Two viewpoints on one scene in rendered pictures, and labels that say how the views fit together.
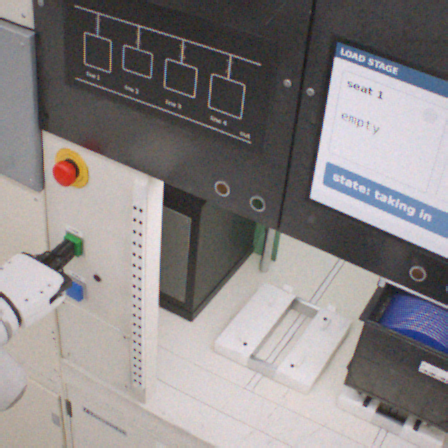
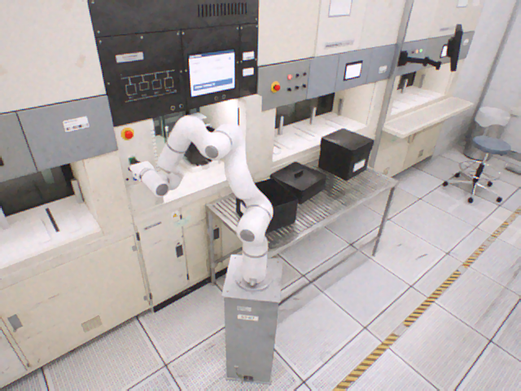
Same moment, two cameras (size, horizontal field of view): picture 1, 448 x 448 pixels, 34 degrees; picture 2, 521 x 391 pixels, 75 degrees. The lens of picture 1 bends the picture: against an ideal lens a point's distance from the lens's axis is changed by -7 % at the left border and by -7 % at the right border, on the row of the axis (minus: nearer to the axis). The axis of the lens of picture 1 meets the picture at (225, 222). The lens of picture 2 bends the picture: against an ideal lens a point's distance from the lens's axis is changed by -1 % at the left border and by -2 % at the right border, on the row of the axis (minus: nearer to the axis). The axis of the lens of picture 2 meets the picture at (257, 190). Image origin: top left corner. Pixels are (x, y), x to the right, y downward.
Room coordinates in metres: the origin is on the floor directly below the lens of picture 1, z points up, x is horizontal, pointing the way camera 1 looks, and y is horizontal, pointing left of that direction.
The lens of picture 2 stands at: (-0.35, 1.40, 2.08)
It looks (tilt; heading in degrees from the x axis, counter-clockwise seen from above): 34 degrees down; 294
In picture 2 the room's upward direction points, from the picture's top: 2 degrees clockwise
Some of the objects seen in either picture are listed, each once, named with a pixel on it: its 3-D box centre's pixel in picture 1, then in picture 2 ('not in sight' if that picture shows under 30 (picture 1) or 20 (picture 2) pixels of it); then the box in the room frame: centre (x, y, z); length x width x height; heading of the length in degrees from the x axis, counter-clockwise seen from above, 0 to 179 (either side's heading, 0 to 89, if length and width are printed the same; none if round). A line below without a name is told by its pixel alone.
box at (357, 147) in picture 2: not in sight; (344, 153); (0.01, -1.01, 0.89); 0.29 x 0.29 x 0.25; 68
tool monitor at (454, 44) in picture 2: not in sight; (435, 49); (-0.42, -1.74, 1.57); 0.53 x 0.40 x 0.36; 154
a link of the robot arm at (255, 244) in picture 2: not in sight; (253, 234); (0.14, 0.33, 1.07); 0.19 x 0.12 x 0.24; 97
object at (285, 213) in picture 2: not in sight; (265, 205); (0.29, -0.17, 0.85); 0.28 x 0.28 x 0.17; 56
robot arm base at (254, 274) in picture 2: not in sight; (254, 263); (0.14, 0.29, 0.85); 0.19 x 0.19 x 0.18
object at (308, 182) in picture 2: not in sight; (298, 179); (0.23, -0.58, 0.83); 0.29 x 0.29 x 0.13; 71
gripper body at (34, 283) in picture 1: (20, 292); (143, 170); (0.76, 0.30, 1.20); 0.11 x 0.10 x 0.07; 154
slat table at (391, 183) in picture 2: not in sight; (303, 234); (0.13, -0.57, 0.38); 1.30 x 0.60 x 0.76; 64
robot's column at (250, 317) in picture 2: not in sight; (251, 322); (0.14, 0.29, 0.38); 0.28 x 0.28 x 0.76; 19
